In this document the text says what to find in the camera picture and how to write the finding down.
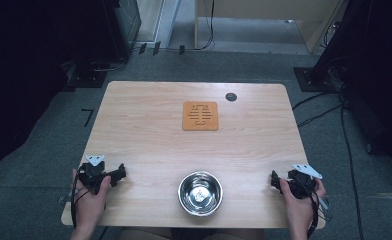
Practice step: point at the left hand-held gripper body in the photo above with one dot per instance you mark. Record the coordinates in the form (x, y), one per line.
(91, 173)

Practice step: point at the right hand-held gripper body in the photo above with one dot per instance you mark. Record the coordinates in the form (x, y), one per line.
(301, 185)

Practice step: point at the person's right hand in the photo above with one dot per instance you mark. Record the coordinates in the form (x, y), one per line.
(299, 210)

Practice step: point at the person's left hand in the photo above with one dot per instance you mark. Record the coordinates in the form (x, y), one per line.
(90, 205)

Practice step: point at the stainless steel bowl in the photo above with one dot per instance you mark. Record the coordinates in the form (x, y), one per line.
(200, 193)

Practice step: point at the square wooden trivet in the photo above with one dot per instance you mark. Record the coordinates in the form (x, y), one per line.
(200, 115)

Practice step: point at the small black floor block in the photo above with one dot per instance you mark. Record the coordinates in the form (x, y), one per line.
(142, 48)
(156, 47)
(181, 49)

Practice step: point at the dark curtain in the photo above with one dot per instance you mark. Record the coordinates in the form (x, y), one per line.
(24, 66)
(377, 66)

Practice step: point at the black stand base plate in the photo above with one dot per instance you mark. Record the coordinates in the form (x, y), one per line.
(312, 80)
(87, 78)

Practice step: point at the light wooden partition frame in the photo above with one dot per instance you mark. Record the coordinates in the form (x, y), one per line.
(267, 8)

